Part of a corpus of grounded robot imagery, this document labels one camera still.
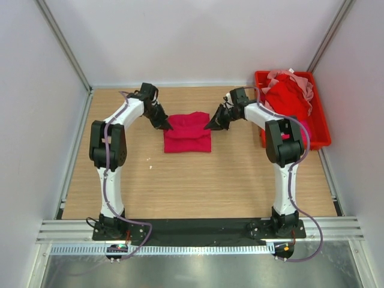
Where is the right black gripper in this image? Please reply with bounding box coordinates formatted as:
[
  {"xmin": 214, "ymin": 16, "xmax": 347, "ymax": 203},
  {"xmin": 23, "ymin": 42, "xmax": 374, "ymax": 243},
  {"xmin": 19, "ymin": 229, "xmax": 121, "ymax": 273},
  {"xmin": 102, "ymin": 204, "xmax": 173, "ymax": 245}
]
[{"xmin": 205, "ymin": 104, "xmax": 241, "ymax": 131}]

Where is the crimson t shirt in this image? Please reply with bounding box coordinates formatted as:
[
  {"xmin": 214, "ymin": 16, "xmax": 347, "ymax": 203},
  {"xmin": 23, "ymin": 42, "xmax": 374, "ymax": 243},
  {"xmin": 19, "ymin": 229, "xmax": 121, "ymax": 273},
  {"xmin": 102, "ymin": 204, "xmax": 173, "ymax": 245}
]
[{"xmin": 163, "ymin": 112, "xmax": 212, "ymax": 153}]

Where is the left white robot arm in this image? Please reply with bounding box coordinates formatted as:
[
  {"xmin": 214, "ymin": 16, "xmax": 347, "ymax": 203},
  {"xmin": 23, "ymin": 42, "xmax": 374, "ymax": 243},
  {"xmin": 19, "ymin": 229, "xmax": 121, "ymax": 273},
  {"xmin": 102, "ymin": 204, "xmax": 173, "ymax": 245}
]
[{"xmin": 89, "ymin": 83, "xmax": 173, "ymax": 241}]

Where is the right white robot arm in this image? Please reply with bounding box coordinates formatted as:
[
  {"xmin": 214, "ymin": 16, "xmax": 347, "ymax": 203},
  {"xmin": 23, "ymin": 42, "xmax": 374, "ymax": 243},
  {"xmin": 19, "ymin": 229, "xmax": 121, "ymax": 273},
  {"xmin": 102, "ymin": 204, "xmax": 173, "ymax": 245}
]
[{"xmin": 204, "ymin": 87, "xmax": 308, "ymax": 238}]

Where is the red t shirt in bin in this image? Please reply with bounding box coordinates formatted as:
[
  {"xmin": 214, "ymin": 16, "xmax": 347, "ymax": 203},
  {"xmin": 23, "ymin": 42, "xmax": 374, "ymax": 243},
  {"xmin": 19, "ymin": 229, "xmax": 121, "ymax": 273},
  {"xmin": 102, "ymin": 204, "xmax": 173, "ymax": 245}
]
[{"xmin": 265, "ymin": 73, "xmax": 313, "ymax": 119}]

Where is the magenta t shirt in bin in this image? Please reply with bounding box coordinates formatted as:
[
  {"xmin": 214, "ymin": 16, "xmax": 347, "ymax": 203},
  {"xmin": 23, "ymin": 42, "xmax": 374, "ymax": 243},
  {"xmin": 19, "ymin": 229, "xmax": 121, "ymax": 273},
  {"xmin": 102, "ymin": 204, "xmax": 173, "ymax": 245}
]
[{"xmin": 301, "ymin": 120, "xmax": 312, "ymax": 144}]

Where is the pink t shirt in bin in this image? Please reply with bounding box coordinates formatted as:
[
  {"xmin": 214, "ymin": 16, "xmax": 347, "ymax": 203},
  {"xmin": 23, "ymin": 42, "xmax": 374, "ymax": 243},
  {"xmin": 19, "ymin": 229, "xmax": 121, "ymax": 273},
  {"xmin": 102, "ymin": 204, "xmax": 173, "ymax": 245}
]
[{"xmin": 260, "ymin": 68, "xmax": 314, "ymax": 115}]

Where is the red plastic bin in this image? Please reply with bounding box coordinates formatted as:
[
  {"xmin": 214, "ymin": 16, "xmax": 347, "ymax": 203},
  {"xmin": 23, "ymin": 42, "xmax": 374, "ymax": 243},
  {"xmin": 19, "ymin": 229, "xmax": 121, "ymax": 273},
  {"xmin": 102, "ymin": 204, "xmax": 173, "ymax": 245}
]
[{"xmin": 254, "ymin": 71, "xmax": 331, "ymax": 151}]

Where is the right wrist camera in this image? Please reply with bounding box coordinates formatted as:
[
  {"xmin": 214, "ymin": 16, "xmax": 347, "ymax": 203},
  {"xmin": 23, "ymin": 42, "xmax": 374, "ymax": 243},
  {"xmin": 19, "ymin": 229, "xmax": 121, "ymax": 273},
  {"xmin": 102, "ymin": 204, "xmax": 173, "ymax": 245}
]
[{"xmin": 223, "ymin": 92, "xmax": 233, "ymax": 104}]

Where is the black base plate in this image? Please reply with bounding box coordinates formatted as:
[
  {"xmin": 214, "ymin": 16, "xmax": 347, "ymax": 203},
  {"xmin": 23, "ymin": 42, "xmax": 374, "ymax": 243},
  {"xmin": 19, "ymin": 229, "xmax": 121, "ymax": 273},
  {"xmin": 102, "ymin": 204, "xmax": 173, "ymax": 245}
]
[{"xmin": 92, "ymin": 218, "xmax": 307, "ymax": 243}]

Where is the left corner aluminium post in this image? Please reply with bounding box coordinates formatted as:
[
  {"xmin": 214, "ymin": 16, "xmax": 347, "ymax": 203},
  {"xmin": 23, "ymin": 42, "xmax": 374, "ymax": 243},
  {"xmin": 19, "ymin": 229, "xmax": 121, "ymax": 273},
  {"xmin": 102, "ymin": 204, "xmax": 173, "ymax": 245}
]
[{"xmin": 34, "ymin": 0, "xmax": 92, "ymax": 94}]

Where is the corner aluminium post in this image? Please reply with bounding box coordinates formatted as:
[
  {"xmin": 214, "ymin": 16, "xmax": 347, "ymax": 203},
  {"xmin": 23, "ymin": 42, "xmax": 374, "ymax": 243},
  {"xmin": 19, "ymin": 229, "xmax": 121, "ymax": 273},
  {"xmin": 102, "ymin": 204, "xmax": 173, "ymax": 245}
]
[
  {"xmin": 34, "ymin": 0, "xmax": 92, "ymax": 94},
  {"xmin": 307, "ymin": 0, "xmax": 356, "ymax": 73}
]

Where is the aluminium frame rail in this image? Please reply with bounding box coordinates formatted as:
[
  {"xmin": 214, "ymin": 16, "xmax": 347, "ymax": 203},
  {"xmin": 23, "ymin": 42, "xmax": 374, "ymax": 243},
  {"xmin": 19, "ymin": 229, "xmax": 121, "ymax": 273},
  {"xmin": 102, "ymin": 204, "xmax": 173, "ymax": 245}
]
[{"xmin": 36, "ymin": 217, "xmax": 364, "ymax": 244}]

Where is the slotted cable duct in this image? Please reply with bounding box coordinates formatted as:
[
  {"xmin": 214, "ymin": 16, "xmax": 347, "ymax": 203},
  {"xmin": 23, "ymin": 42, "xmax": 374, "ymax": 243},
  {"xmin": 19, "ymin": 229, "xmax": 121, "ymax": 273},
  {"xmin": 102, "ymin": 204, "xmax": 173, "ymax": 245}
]
[{"xmin": 50, "ymin": 243, "xmax": 275, "ymax": 256}]

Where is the right corner aluminium post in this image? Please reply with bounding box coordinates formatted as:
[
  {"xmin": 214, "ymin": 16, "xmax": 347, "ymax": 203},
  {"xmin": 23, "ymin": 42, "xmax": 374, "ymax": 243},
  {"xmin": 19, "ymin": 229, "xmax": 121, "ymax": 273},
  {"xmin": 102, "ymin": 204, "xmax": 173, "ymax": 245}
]
[{"xmin": 307, "ymin": 0, "xmax": 356, "ymax": 73}]

